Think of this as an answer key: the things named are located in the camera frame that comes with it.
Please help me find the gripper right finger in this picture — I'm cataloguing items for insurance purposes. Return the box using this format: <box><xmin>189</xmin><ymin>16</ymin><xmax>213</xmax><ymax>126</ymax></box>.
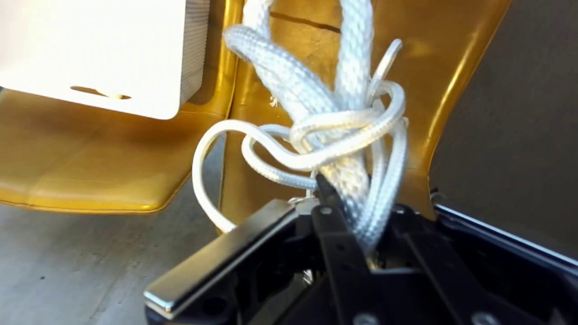
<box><xmin>384</xmin><ymin>202</ymin><xmax>578</xmax><ymax>325</ymax></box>

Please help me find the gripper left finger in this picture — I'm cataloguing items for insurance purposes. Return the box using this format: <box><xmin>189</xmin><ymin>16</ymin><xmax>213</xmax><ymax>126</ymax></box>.
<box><xmin>142</xmin><ymin>173</ymin><xmax>375</xmax><ymax>325</ymax></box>

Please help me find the thin white cord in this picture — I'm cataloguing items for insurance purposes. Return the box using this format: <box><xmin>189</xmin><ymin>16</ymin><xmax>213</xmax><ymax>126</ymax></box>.
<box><xmin>189</xmin><ymin>38</ymin><xmax>411</xmax><ymax>242</ymax></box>

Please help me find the white plastic basket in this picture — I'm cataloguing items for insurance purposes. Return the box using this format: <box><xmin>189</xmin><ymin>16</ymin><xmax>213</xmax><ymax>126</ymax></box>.
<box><xmin>0</xmin><ymin>0</ymin><xmax>211</xmax><ymax>123</ymax></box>

